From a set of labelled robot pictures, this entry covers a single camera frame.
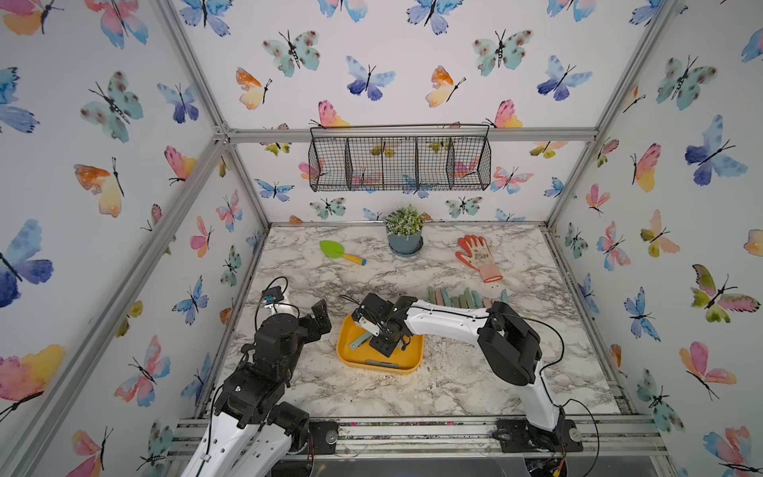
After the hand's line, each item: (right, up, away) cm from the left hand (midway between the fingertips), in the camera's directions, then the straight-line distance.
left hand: (311, 305), depth 72 cm
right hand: (+17, -12, +17) cm, 27 cm away
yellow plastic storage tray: (+22, -18, +14) cm, 32 cm away
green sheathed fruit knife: (+33, -2, +29) cm, 43 cm away
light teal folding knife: (+10, -13, +17) cm, 24 cm away
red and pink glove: (+51, +11, +36) cm, 64 cm away
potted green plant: (+23, +20, +29) cm, 42 cm away
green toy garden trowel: (-2, +13, +43) cm, 45 cm away
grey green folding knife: (+18, -18, +12) cm, 28 cm away
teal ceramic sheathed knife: (+37, -2, +29) cm, 47 cm away
